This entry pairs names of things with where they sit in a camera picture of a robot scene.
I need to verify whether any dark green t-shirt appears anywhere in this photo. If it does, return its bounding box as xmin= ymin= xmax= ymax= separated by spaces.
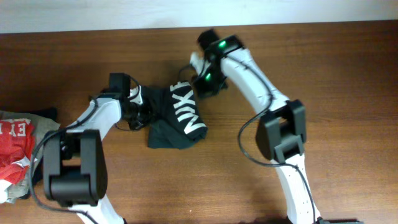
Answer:
xmin=142 ymin=81 xmax=208 ymax=150

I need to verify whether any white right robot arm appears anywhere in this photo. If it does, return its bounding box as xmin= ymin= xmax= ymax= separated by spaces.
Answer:
xmin=190 ymin=29 xmax=321 ymax=223

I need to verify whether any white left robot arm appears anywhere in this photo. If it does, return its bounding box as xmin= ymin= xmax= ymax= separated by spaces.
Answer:
xmin=41 ymin=86 xmax=146 ymax=223

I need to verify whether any black folded garment in pile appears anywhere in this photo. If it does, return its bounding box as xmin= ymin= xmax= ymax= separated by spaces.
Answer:
xmin=22 ymin=107 xmax=60 ymax=186

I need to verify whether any grey folded t-shirt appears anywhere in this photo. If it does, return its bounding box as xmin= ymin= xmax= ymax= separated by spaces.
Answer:
xmin=1 ymin=108 xmax=60 ymax=203

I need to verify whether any red white printed t-shirt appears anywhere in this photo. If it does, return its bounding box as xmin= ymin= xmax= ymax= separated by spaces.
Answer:
xmin=1 ymin=118 xmax=35 ymax=203

